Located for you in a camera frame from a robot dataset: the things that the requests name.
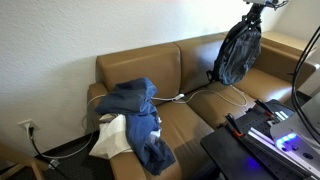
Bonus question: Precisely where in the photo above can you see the white wall outlet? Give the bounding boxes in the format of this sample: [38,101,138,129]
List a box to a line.
[18,119,41,133]

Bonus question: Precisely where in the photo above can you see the white cloth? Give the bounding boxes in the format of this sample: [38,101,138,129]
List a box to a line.
[88,113,163,160]

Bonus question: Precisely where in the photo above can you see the blue denim clothes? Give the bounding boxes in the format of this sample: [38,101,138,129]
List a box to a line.
[94,77,177,177]

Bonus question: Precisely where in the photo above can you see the white power cord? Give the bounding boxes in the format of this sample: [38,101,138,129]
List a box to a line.
[24,93,178,160]

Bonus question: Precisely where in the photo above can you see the white charging cable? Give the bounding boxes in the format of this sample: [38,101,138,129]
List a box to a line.
[183,84,249,108]

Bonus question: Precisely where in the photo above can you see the small grey floor adapter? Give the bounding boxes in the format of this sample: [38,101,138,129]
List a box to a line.
[49,158,62,169]

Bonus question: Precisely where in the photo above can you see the tan leather sofa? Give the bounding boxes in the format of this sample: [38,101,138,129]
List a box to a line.
[87,30,318,180]

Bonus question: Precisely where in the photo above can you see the wooden chair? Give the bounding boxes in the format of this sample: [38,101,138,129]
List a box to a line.
[0,141,49,180]

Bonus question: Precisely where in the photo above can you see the black backpack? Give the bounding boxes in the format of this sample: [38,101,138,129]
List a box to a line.
[206,20,263,86]

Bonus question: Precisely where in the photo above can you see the black power cord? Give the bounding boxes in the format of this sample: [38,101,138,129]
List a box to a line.
[28,125,73,179]

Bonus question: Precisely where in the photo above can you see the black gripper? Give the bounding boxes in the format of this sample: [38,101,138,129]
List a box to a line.
[241,3,267,29]

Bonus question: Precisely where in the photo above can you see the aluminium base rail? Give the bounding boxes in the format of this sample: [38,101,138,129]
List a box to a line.
[248,111,320,178]

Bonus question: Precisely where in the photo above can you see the red-handled black clamp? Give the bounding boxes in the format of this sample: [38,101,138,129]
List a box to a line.
[224,113,249,138]
[254,98,279,118]

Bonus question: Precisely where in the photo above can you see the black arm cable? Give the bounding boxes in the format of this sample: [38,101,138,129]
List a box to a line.
[291,25,320,145]

